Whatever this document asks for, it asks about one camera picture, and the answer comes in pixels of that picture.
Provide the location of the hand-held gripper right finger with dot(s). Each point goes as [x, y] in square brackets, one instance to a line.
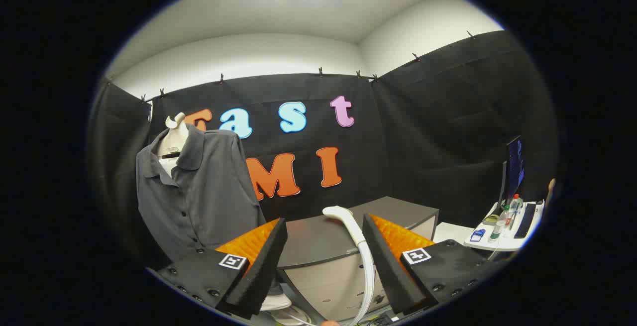
[385, 266]

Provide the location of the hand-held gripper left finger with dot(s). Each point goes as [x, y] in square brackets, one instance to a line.
[264, 271]

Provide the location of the grey button shirt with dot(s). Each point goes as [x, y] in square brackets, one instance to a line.
[209, 191]

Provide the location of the white plastic base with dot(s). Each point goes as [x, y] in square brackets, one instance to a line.
[276, 302]

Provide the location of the grey drawer cabinet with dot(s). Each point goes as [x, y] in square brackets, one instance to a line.
[318, 276]

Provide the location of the clear plastic bottle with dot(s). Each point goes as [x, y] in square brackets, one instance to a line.
[496, 231]

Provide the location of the white side table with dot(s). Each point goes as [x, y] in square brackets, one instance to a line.
[505, 244]

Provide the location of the black backdrop cloth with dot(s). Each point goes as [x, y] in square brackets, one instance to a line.
[438, 142]

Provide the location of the black keyboard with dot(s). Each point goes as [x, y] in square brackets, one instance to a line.
[525, 220]

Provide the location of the cream mannequin hanger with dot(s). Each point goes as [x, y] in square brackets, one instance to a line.
[173, 139]

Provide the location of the black computer monitor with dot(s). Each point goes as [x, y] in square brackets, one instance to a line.
[513, 166]

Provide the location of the row of black clips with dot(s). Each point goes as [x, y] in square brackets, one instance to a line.
[320, 71]

